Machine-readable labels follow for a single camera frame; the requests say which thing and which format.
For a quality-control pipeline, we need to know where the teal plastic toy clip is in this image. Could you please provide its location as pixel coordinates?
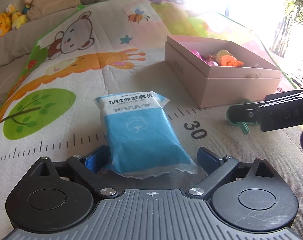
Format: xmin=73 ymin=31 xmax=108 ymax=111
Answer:
xmin=226 ymin=99 xmax=260 ymax=135

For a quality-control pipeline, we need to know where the blue white cotton pad pack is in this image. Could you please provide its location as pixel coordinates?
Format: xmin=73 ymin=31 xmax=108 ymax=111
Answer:
xmin=94 ymin=91 xmax=198 ymax=179

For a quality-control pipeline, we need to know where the pink pig toy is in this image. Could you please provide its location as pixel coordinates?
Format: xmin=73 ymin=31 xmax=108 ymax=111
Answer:
xmin=191 ymin=50 xmax=219 ymax=66

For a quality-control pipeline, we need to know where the pink cardboard box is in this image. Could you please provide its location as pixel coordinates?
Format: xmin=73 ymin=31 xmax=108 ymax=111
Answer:
xmin=165 ymin=35 xmax=282 ymax=108

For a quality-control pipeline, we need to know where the orange carrot toy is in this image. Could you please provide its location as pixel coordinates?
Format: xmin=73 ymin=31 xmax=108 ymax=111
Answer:
xmin=215 ymin=49 xmax=244 ymax=67

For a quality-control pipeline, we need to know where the colourful cartoon play mat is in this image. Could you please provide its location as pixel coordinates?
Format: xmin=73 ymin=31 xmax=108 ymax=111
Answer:
xmin=0 ymin=0 xmax=303 ymax=239

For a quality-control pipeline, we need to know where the beige sofa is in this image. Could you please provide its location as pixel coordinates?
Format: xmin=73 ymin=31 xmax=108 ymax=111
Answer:
xmin=0 ymin=8 xmax=77 ymax=107

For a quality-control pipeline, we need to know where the small yellow plush toy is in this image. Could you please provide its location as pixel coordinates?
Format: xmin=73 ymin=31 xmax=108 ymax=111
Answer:
xmin=6 ymin=4 xmax=27 ymax=29

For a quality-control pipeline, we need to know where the yellow duck plush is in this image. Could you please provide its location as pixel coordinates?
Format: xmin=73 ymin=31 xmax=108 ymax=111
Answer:
xmin=0 ymin=13 xmax=11 ymax=37

